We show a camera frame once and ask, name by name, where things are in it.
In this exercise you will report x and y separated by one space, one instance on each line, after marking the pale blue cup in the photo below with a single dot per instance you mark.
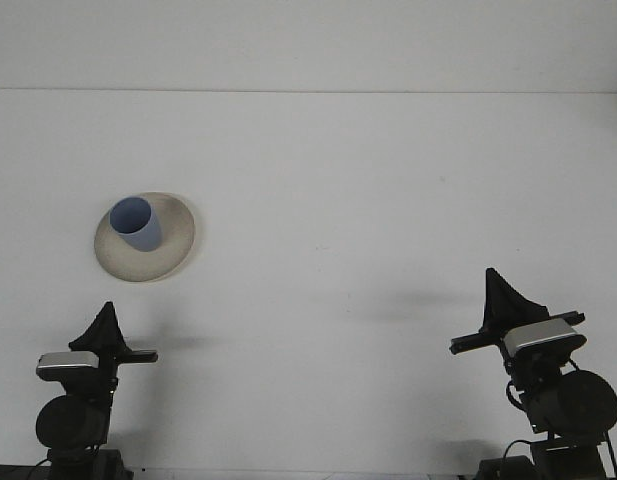
148 237

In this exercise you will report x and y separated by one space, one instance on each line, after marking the pale round plate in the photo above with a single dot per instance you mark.
138 265

